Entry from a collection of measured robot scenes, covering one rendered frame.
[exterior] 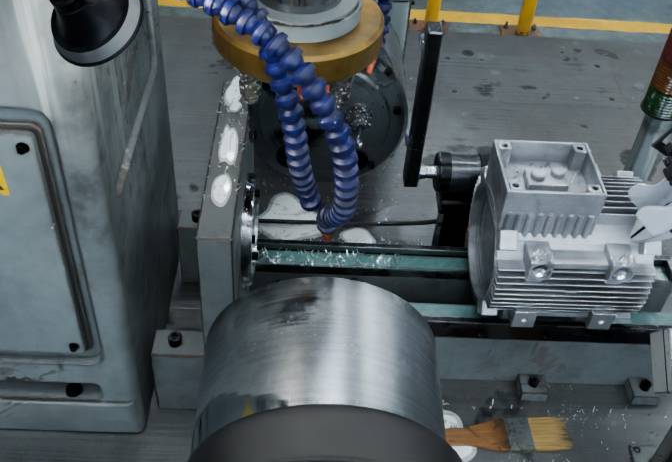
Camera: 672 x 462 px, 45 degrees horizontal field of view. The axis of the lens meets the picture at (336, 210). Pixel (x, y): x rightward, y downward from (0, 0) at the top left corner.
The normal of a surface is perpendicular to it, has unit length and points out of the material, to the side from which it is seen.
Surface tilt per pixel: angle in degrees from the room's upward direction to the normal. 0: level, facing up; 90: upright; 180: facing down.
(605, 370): 90
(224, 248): 90
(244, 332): 39
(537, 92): 0
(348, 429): 3
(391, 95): 90
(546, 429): 2
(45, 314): 90
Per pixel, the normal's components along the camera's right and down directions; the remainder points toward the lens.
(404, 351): 0.63, -0.57
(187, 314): 0.06, -0.73
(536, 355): 0.00, 0.68
